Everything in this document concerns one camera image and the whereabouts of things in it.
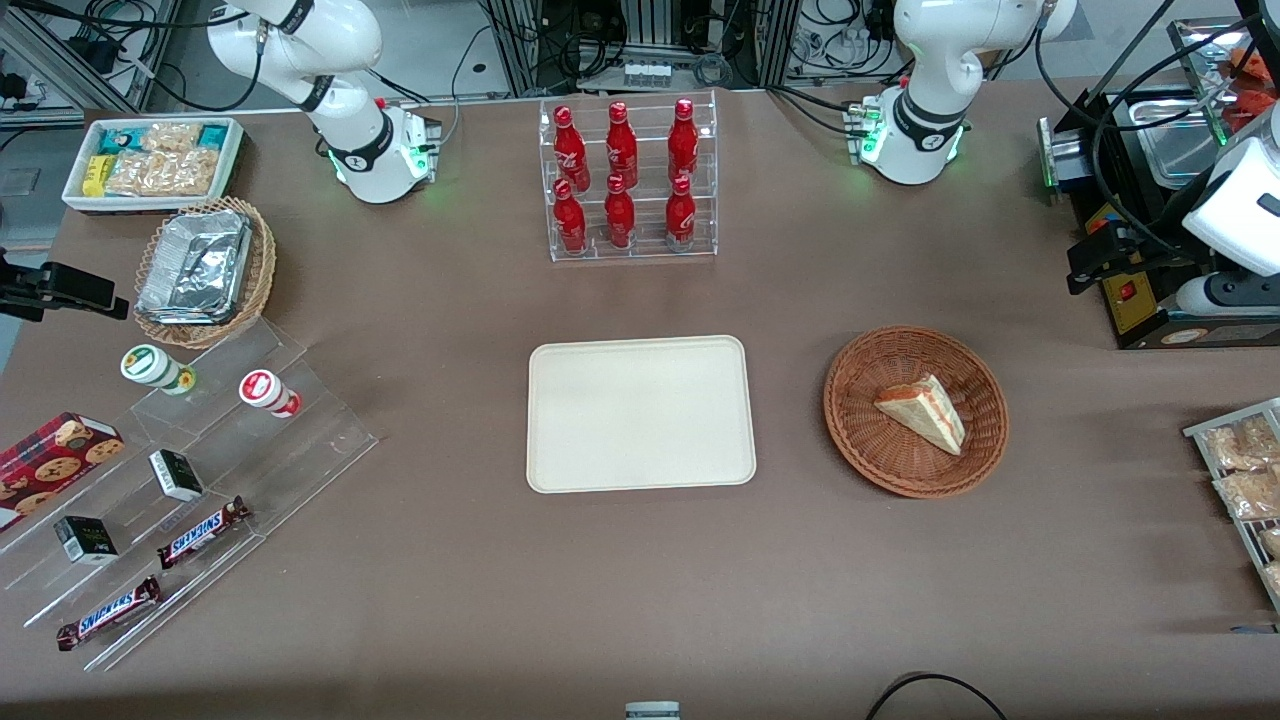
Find triangular sandwich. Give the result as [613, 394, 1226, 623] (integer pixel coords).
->
[874, 374, 967, 457]

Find brown wicker basket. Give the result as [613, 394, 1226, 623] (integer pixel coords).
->
[823, 326, 1010, 499]

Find cream plastic tray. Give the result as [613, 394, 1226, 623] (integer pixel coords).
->
[526, 335, 758, 495]

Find light wicker basket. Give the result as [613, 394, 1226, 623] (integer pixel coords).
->
[132, 196, 278, 350]

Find black food warmer machine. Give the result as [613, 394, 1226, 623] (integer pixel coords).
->
[1038, 15, 1280, 350]

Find red sausages in warmer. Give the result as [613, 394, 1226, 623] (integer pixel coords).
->
[1222, 44, 1280, 133]

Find red cola bottle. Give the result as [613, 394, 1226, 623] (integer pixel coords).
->
[553, 105, 591, 193]
[553, 179, 588, 254]
[664, 175, 698, 245]
[605, 101, 639, 189]
[603, 174, 637, 250]
[667, 98, 700, 184]

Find clear acrylic bottle rack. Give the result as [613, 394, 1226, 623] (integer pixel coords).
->
[539, 89, 719, 264]

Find clear acrylic stepped display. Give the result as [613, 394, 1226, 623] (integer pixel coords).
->
[0, 318, 380, 673]

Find red capped drink bottle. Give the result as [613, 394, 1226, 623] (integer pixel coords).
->
[238, 369, 302, 419]

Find silver foil container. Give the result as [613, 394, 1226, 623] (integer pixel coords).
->
[136, 209, 253, 327]

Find Snickers bar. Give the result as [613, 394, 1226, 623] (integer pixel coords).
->
[56, 576, 164, 652]
[156, 496, 252, 570]

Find small clear cracker bag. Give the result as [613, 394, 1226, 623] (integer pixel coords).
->
[143, 121, 203, 153]

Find large clear cracker bag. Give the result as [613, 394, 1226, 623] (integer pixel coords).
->
[104, 148, 223, 197]

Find small black box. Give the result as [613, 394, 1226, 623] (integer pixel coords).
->
[148, 449, 205, 502]
[53, 515, 120, 566]

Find green lid yogurt cup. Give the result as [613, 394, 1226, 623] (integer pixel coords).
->
[120, 344, 197, 396]

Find white snack bin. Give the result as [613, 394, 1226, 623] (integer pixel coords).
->
[61, 117, 247, 215]

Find black clamp device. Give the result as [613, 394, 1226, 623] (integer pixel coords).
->
[0, 248, 132, 324]

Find red cookie box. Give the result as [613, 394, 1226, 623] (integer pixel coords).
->
[0, 411, 127, 533]

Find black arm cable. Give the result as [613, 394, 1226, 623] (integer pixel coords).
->
[1034, 0, 1280, 257]

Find metal wire rack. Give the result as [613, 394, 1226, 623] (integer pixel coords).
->
[1183, 397, 1280, 613]

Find black table cable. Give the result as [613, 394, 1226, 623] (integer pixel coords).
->
[864, 672, 1007, 720]

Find aluminium frame rack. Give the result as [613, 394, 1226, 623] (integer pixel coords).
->
[482, 0, 803, 97]

